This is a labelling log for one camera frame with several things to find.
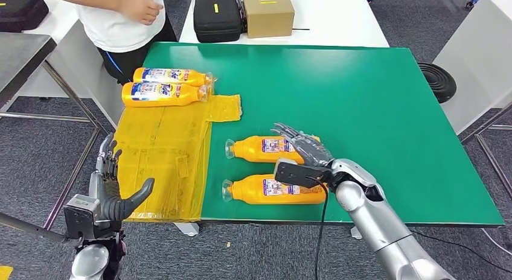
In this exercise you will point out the person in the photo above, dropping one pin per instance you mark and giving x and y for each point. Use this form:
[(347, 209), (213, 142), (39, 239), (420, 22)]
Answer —
[(120, 30)]

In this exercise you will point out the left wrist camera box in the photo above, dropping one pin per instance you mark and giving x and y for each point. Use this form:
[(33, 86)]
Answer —
[(80, 216)]

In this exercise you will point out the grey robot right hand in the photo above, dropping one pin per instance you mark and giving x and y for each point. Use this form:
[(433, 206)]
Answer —
[(308, 150)]

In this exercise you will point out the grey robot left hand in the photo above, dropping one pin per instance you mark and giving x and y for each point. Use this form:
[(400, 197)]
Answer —
[(110, 206)]

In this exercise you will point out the yellow plastic sheet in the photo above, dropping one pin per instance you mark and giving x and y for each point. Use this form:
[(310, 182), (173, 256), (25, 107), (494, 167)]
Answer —
[(160, 158)]

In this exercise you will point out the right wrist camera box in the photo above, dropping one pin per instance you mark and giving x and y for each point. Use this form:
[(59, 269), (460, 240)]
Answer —
[(296, 174)]

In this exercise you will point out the person's right hand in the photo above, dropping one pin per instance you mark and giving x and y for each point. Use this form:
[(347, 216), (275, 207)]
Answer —
[(138, 8)]

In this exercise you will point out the black ribbed round stool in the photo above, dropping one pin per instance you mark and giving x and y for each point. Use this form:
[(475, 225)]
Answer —
[(437, 81)]

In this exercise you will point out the black hard case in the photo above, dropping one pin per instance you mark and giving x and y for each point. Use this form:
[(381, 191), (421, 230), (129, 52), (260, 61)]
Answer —
[(20, 10), (218, 22)]

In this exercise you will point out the white table with metal legs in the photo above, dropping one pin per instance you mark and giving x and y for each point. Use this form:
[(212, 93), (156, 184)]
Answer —
[(476, 50)]

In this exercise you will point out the white table foot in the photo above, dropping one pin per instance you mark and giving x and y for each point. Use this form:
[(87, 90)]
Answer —
[(187, 229), (356, 233)]

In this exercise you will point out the brown cardboard box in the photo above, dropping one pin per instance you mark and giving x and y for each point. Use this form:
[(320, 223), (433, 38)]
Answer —
[(268, 18)]

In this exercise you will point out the orange detergent bottle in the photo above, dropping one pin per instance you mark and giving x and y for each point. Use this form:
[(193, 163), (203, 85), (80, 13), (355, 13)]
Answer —
[(248, 192), (192, 81), (160, 100), (252, 150)]

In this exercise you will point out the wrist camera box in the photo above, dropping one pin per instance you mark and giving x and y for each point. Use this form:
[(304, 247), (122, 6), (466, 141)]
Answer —
[(296, 174), (80, 216)]

